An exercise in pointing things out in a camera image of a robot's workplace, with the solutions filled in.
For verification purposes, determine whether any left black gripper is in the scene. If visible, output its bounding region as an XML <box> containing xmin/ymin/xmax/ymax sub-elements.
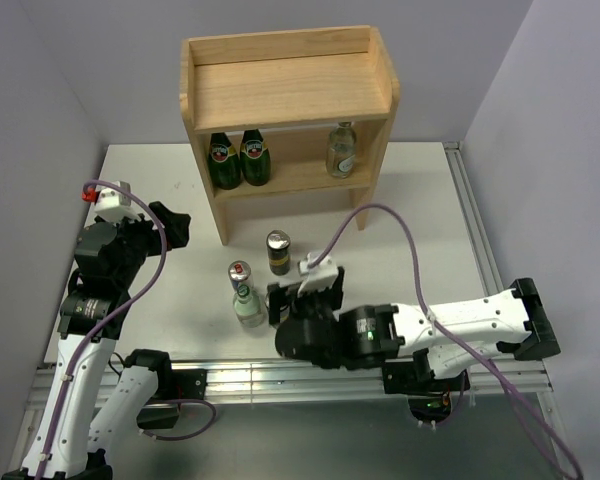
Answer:
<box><xmin>107</xmin><ymin>200</ymin><xmax>189</xmax><ymax>287</ymax></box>

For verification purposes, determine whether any clear glass bottle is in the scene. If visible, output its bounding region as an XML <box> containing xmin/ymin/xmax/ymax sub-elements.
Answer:
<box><xmin>233</xmin><ymin>284</ymin><xmax>264</xmax><ymax>328</ymax></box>
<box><xmin>326</xmin><ymin>122</ymin><xmax>357</xmax><ymax>178</ymax></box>

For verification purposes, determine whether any blue silver Red Bull can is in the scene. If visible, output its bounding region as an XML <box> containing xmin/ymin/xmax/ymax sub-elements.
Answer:
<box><xmin>228</xmin><ymin>260</ymin><xmax>254</xmax><ymax>292</ymax></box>

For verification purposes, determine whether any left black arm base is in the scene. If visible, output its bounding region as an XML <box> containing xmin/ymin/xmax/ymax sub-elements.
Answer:
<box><xmin>136</xmin><ymin>369</ymin><xmax>207</xmax><ymax>431</ymax></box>

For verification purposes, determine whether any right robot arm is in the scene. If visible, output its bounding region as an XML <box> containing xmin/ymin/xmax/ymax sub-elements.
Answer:
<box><xmin>267</xmin><ymin>268</ymin><xmax>561</xmax><ymax>390</ymax></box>

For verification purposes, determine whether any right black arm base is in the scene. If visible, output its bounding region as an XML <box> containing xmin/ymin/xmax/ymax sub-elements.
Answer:
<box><xmin>381</xmin><ymin>362</ymin><xmax>471</xmax><ymax>429</ymax></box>

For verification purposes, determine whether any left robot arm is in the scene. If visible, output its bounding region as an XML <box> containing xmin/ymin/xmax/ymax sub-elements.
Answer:
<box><xmin>5</xmin><ymin>201</ymin><xmax>191</xmax><ymax>479</ymax></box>

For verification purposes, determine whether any left green Perrier bottle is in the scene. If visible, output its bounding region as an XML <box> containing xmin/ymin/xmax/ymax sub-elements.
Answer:
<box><xmin>208</xmin><ymin>132</ymin><xmax>241</xmax><ymax>190</ymax></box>

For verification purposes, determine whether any green perrier bottle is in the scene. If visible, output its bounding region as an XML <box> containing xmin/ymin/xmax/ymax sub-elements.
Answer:
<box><xmin>240</xmin><ymin>129</ymin><xmax>271</xmax><ymax>186</ymax></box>
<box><xmin>208</xmin><ymin>132</ymin><xmax>241</xmax><ymax>190</ymax></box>

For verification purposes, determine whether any right green Perrier bottle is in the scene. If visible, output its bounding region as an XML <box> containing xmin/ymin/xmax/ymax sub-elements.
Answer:
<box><xmin>240</xmin><ymin>129</ymin><xmax>271</xmax><ymax>186</ymax></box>

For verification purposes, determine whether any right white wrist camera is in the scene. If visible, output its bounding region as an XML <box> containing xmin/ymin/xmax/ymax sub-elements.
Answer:
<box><xmin>298</xmin><ymin>251</ymin><xmax>339</xmax><ymax>297</ymax></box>

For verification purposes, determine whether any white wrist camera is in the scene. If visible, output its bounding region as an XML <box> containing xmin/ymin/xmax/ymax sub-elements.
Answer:
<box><xmin>82</xmin><ymin>180</ymin><xmax>139</xmax><ymax>223</ymax></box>
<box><xmin>298</xmin><ymin>251</ymin><xmax>339</xmax><ymax>297</ymax></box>

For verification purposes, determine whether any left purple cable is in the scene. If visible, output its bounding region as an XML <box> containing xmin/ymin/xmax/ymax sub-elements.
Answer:
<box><xmin>32</xmin><ymin>179</ymin><xmax>168</xmax><ymax>480</ymax></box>

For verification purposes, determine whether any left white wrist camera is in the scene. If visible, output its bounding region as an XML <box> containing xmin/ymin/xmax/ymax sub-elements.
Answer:
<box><xmin>82</xmin><ymin>180</ymin><xmax>139</xmax><ymax>223</ymax></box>

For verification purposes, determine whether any aluminium mounting rail frame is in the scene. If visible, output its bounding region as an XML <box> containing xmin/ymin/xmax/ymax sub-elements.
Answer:
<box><xmin>9</xmin><ymin>141</ymin><xmax>581</xmax><ymax>480</ymax></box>

